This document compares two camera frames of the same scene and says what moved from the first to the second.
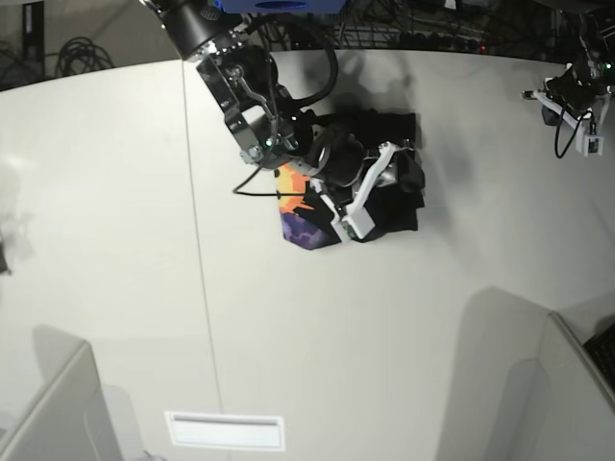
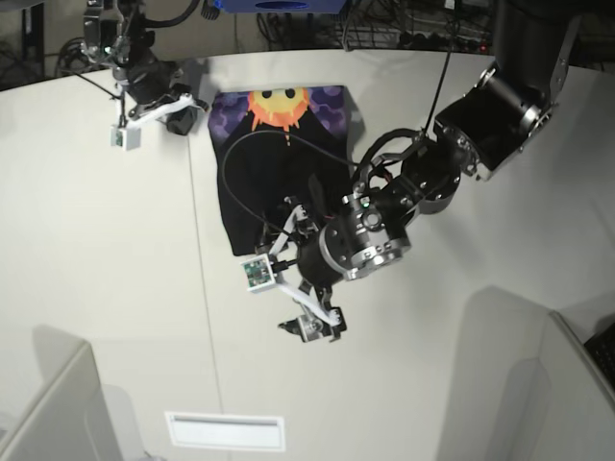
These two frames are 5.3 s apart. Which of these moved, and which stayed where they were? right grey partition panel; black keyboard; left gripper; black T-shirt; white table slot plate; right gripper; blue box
Moved: black T-shirt; left gripper; right gripper
Stayed: black keyboard; white table slot plate; right grey partition panel; blue box
